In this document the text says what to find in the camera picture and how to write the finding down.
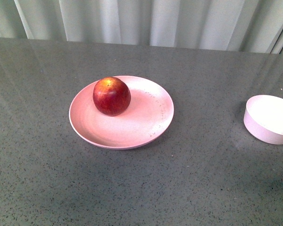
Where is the white pleated curtain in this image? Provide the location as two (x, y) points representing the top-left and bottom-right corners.
(0, 0), (283, 54)

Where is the red apple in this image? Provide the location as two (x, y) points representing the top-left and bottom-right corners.
(92, 77), (131, 116)

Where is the pale pink bowl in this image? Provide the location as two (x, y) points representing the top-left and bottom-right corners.
(243, 95), (283, 145)

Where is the pink plate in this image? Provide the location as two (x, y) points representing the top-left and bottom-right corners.
(69, 75), (174, 150)

